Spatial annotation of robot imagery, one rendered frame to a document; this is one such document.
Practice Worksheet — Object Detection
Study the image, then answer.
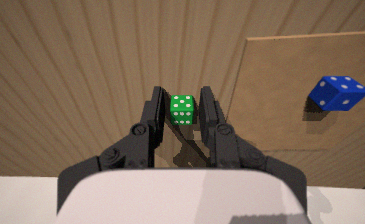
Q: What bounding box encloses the brown flat mat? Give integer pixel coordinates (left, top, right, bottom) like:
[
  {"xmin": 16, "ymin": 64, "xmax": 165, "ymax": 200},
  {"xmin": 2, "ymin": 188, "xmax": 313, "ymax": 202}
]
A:
[{"xmin": 225, "ymin": 31, "xmax": 365, "ymax": 150}]

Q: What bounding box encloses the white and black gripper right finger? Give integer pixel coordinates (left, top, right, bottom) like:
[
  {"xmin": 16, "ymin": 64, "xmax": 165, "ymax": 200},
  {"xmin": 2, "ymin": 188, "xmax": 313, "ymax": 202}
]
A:
[{"xmin": 198, "ymin": 86, "xmax": 308, "ymax": 215}]

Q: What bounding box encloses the green die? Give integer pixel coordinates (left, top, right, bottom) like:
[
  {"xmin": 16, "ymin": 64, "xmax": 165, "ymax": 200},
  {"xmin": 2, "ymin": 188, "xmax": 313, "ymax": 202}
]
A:
[{"xmin": 170, "ymin": 95, "xmax": 194, "ymax": 125}]

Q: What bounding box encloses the blue die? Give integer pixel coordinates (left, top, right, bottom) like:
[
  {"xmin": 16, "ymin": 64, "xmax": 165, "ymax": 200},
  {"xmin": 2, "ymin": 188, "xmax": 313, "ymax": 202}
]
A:
[{"xmin": 308, "ymin": 76, "xmax": 365, "ymax": 111}]

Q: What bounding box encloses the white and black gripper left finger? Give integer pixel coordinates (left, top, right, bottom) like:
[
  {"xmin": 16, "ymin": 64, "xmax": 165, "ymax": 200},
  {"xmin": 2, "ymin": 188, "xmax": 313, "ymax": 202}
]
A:
[{"xmin": 57, "ymin": 86, "xmax": 165, "ymax": 214}]

